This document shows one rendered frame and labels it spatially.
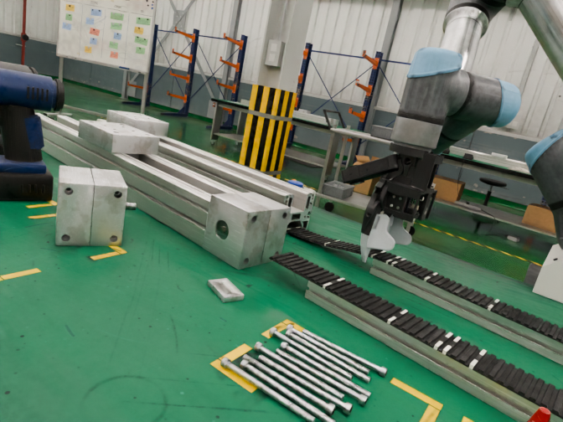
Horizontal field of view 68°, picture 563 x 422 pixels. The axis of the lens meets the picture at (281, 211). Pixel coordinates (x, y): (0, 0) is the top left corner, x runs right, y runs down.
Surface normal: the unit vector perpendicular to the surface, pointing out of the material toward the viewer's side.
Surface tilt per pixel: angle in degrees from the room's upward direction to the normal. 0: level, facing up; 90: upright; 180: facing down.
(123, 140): 90
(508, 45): 90
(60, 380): 0
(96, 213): 90
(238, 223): 90
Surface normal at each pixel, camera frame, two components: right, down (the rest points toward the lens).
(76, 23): -0.25, 0.21
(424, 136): 0.07, 0.29
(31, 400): 0.20, -0.94
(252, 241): 0.73, 0.32
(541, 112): -0.57, 0.11
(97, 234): 0.44, 0.33
